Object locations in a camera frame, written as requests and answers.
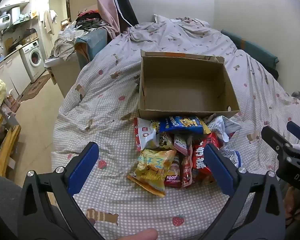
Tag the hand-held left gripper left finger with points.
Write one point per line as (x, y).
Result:
(83, 170)

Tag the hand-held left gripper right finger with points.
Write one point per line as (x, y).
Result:
(218, 170)

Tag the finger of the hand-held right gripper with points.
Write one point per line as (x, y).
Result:
(298, 133)
(272, 137)

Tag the striped white snack packet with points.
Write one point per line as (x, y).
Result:
(233, 155)

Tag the red strip snack packet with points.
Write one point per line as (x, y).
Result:
(187, 172)

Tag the white and blue snack packet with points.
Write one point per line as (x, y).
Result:
(225, 126)

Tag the pink and white snack packet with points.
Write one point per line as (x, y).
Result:
(182, 143)

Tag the maroon snack packet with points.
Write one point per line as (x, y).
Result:
(173, 178)

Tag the yellow cartoon snack packet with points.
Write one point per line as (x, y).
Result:
(166, 141)

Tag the white red label snack packet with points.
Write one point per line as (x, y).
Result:
(145, 135)

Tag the cardboard box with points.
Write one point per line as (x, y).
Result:
(185, 90)

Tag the person's left hand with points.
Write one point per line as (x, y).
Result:
(140, 235)

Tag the wooden drying rack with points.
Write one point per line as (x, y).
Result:
(5, 145)

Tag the person's grey pants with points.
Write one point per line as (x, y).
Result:
(2, 200)

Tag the brown patterned rug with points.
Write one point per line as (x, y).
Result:
(35, 87)

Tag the white side table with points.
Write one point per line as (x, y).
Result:
(62, 75)

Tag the white kitchen base cabinets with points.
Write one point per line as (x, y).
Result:
(12, 72)

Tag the white washing machine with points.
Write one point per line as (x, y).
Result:
(35, 57)

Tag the teal padded bed end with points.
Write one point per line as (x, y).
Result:
(95, 42)

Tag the pile of white clothes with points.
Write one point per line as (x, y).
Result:
(65, 42)

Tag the brown cardboard carton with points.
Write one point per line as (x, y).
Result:
(28, 38)

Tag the pile of dark clothes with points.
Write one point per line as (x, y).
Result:
(90, 21)

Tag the hanging cream towel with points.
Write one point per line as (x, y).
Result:
(48, 21)

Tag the white pillow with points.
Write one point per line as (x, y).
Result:
(162, 18)

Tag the pink curtain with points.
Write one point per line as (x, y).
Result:
(103, 5)

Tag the black curtain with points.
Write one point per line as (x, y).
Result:
(125, 5)

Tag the white water heater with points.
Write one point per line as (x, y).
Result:
(1, 21)

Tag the white cylindrical container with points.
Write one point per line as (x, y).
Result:
(15, 13)

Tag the white wall cabinet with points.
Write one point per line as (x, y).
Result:
(13, 1)

